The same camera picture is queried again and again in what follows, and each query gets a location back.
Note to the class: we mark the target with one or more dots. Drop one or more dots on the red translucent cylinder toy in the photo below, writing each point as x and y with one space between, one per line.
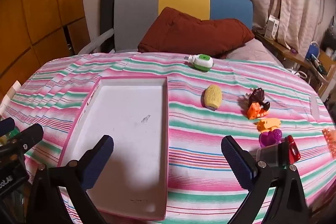
294 153

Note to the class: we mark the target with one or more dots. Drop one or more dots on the pink bed sheet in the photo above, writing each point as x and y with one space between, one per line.
252 52

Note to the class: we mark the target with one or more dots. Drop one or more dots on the wooden wardrobe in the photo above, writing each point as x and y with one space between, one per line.
39 3

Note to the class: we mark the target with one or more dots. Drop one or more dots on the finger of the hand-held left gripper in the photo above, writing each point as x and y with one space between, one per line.
30 134
6 126

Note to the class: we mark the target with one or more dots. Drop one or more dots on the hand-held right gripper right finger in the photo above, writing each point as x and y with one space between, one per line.
236 161

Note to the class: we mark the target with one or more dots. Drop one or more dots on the black post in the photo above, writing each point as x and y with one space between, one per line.
107 3

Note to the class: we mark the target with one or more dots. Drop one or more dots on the white metal rail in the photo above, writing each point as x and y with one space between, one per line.
97 41

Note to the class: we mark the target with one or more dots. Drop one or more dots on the white carton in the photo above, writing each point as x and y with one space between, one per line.
271 27

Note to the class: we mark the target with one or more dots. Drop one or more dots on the yellow orange toy animal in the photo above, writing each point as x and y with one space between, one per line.
270 123

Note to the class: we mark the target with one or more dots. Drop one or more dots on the grey jar with black lid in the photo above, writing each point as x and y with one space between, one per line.
270 155

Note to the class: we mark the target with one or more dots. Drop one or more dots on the green white plastic device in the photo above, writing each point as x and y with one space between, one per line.
203 62

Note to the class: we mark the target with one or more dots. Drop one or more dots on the pink white cardboard box tray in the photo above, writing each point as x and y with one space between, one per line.
131 113

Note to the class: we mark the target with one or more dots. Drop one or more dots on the orange toy block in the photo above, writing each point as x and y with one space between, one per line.
330 140

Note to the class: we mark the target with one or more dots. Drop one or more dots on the wooden side shelf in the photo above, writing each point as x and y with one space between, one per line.
286 49

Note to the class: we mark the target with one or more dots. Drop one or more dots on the purple perforated toy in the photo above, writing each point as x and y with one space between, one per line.
270 137

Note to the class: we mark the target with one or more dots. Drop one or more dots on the dark red cushion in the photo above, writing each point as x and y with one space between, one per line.
189 32

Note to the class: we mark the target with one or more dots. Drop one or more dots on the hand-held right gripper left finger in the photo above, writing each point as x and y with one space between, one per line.
101 161

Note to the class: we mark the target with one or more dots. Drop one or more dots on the brown orange toy figure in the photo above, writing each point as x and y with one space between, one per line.
256 108

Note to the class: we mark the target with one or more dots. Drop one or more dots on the blue white container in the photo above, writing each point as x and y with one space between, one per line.
311 52

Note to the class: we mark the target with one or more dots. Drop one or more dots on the yellow oval toy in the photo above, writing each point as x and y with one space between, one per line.
212 96

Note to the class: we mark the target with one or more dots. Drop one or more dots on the pink green striped blanket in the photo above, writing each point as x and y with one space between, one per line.
197 161

